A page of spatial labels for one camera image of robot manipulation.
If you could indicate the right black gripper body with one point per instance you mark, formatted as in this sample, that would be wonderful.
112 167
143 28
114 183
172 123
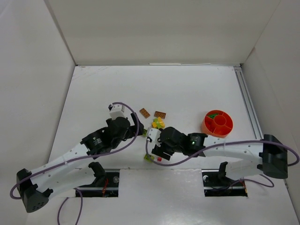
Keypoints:
161 151

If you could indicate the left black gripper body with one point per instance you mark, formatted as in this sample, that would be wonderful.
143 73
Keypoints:
135 124

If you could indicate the dark green lego plate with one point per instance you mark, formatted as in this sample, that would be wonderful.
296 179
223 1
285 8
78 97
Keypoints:
212 116

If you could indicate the lime green square lego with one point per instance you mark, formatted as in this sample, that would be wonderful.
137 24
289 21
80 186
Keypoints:
144 132

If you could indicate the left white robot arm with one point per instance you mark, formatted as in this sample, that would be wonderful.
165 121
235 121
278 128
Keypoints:
77 167

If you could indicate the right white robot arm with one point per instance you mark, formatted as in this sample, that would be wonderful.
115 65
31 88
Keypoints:
267 156

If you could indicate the brown studded lego plate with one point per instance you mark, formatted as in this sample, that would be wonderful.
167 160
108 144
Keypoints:
144 113

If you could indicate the yellow curved lego piece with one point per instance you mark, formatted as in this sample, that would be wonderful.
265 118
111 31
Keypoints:
160 122

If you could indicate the lime green long lego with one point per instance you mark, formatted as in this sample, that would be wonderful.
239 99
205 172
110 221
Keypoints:
155 122

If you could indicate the brown upside-down lego plate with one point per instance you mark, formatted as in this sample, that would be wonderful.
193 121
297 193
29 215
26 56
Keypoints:
160 114

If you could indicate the lime green lego near front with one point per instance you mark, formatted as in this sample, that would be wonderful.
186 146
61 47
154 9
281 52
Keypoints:
149 158

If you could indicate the orange round divided container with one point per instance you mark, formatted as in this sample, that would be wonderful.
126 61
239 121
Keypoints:
221 126

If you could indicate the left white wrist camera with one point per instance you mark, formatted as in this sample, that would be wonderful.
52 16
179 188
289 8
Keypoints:
116 110

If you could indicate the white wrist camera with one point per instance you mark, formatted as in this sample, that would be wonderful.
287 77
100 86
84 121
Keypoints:
153 135
116 110

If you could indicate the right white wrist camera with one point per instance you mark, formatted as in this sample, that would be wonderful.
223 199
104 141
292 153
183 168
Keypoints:
153 135

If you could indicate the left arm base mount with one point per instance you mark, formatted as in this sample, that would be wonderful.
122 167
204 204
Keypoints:
105 183

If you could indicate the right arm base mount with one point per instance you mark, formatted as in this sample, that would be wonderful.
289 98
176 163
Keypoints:
216 184

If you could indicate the aluminium rail on right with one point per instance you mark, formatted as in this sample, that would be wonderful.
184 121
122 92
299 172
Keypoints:
248 103

